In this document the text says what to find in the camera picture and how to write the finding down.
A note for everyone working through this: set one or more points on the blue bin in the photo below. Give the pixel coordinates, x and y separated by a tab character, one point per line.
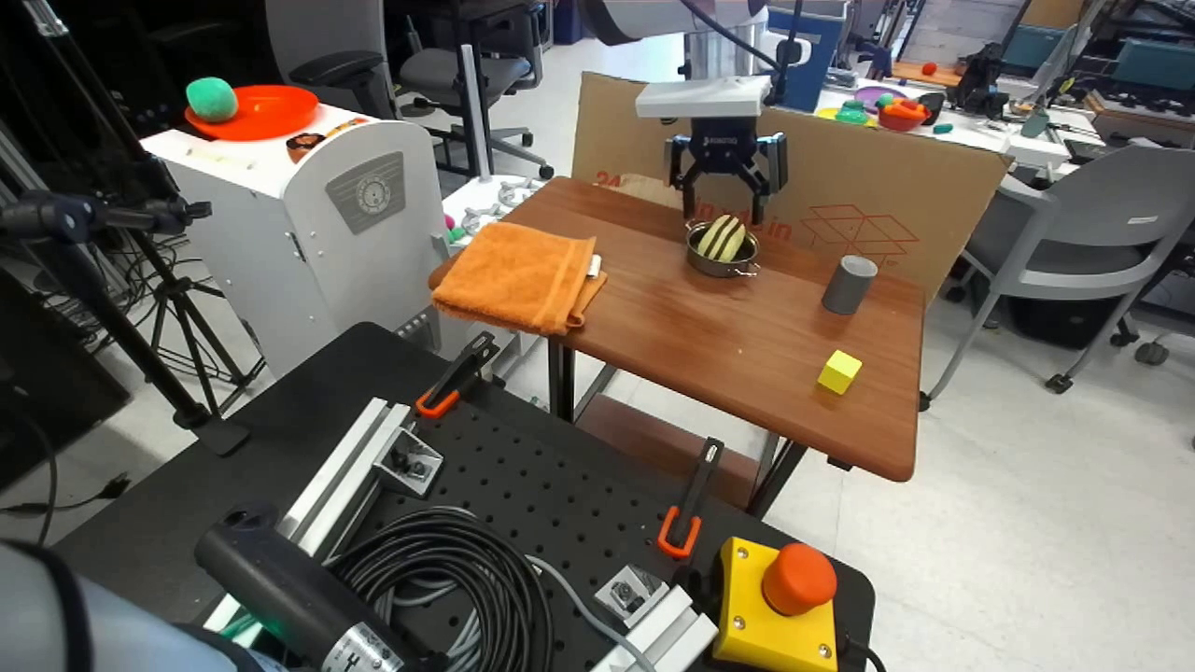
809	57

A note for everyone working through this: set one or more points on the orange bowl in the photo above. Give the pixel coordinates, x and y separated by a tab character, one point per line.
902	113

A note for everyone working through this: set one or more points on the black table legs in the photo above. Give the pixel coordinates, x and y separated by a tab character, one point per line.
563	380

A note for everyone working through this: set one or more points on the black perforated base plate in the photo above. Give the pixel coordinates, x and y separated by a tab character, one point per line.
526	488

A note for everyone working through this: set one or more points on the green ball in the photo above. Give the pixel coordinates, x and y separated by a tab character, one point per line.
211	98

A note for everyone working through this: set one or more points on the orange folded towel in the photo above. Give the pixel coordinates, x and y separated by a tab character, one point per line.
519	273

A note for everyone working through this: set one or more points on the cardboard panel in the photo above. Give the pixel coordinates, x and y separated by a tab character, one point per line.
871	187

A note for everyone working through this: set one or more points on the dark office chair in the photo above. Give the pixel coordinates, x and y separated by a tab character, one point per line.
377	52

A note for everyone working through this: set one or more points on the long aluminium extrusion rail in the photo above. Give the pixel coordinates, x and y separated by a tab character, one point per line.
344	477

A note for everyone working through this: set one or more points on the orange plate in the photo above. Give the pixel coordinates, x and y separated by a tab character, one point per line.
258	111

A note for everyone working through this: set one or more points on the yellow brown striped object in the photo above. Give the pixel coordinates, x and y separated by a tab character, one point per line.
721	238

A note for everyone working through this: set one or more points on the orange black clamp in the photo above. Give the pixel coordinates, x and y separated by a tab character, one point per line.
456	380
690	502

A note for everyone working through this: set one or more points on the black camera tripod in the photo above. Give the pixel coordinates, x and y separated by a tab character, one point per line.
113	287

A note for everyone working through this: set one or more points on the grey office chair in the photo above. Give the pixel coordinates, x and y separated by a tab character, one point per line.
1084	225

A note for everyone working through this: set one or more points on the grey cylinder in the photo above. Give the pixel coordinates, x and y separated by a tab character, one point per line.
851	287

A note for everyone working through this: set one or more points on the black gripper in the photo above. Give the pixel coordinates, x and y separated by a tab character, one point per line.
721	147

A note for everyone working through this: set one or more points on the yellow emergency stop button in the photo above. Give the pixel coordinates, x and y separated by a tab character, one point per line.
777	605

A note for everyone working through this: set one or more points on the yellow cube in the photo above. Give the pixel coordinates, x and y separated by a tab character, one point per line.
837	373

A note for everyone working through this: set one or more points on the white cabinet machine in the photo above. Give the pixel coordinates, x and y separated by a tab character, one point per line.
311	225

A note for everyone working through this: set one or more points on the short aluminium extrusion bracket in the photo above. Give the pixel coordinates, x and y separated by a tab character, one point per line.
655	623

